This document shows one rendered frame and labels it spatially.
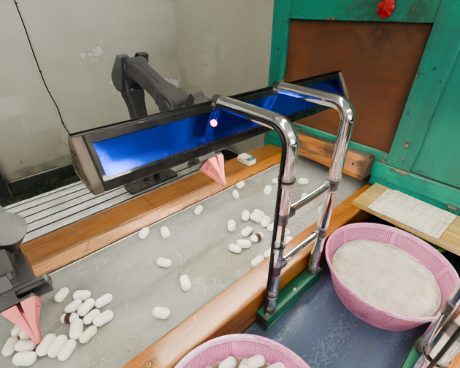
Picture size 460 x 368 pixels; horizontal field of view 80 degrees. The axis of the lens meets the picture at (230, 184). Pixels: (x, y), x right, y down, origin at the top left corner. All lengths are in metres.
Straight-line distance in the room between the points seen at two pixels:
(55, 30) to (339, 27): 2.02
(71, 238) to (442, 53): 0.99
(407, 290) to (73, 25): 2.49
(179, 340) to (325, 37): 0.89
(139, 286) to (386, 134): 0.78
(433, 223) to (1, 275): 0.90
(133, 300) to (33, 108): 2.09
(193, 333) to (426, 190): 0.72
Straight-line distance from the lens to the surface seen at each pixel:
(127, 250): 0.74
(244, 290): 0.59
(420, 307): 0.73
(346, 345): 0.68
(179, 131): 0.43
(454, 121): 0.89
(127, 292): 0.66
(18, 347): 0.65
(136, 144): 0.40
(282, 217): 0.44
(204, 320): 0.56
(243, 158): 1.00
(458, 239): 0.86
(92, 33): 2.61
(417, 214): 0.89
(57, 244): 0.79
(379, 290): 0.70
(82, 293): 0.66
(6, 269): 0.55
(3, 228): 0.57
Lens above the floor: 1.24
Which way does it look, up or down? 33 degrees down
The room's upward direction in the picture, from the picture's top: straight up
